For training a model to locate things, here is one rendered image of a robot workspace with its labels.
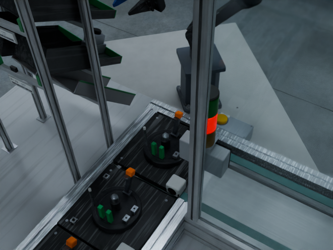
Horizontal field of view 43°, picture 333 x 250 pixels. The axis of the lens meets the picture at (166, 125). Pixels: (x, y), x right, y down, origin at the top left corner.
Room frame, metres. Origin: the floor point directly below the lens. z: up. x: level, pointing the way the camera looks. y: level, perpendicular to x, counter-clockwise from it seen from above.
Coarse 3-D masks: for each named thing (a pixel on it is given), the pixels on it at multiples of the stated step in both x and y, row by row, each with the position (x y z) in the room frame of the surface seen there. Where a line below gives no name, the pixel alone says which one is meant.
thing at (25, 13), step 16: (16, 0) 0.76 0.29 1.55; (80, 0) 0.91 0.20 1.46; (32, 16) 0.77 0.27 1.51; (80, 16) 0.91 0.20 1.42; (32, 32) 0.76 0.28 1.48; (32, 48) 0.77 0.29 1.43; (96, 48) 0.91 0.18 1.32; (96, 64) 0.90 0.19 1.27; (48, 80) 0.77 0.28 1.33; (96, 80) 0.90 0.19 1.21; (32, 96) 1.09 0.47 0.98; (48, 96) 0.76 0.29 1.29; (0, 128) 0.94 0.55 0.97; (64, 128) 0.76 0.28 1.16; (64, 144) 0.76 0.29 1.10; (80, 176) 0.77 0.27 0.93
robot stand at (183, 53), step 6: (180, 48) 1.22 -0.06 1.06; (186, 48) 1.22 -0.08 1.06; (180, 54) 1.19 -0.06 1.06; (186, 54) 1.19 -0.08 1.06; (180, 60) 1.16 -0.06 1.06; (186, 60) 1.16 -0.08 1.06; (186, 66) 1.12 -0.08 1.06; (186, 72) 1.09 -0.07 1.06; (186, 78) 1.12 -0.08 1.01; (180, 84) 1.19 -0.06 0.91; (186, 84) 1.12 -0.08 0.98; (180, 90) 1.19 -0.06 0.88; (186, 90) 1.11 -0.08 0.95; (180, 96) 1.16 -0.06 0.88; (186, 96) 1.11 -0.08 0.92; (186, 102) 1.11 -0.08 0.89; (186, 108) 1.10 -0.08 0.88
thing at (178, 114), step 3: (177, 111) 0.90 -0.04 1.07; (177, 114) 0.89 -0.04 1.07; (180, 114) 0.89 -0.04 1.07; (174, 117) 0.88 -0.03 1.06; (177, 117) 0.88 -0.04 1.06; (180, 117) 0.88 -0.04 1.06; (174, 120) 0.87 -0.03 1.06; (177, 120) 0.88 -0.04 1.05; (174, 123) 0.88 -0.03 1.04; (177, 123) 0.88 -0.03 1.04; (174, 126) 0.88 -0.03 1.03; (177, 126) 0.87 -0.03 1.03; (174, 129) 0.87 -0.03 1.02; (177, 129) 0.87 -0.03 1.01; (174, 132) 0.87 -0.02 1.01
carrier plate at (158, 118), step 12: (156, 120) 0.96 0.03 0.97; (168, 120) 0.96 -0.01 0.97; (180, 132) 0.90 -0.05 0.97; (132, 144) 0.86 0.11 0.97; (120, 156) 0.81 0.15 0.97; (132, 156) 0.81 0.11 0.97; (144, 156) 0.81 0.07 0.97; (144, 168) 0.76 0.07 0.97; (156, 168) 0.76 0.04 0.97; (168, 168) 0.76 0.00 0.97; (180, 168) 0.76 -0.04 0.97; (156, 180) 0.72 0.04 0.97; (168, 192) 0.68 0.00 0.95
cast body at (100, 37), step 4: (96, 28) 1.07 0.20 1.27; (96, 32) 1.04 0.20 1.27; (100, 32) 1.05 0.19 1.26; (84, 36) 1.05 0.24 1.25; (96, 36) 1.03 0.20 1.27; (100, 36) 1.04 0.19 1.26; (104, 36) 1.05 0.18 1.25; (84, 40) 1.04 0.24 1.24; (96, 40) 1.03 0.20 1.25; (100, 40) 1.04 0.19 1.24; (84, 44) 1.03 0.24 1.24; (96, 44) 1.03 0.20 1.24; (100, 44) 1.04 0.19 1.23; (104, 44) 1.05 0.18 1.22; (100, 48) 1.03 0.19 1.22; (104, 48) 1.05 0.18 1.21; (100, 52) 1.03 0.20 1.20; (104, 52) 1.04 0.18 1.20
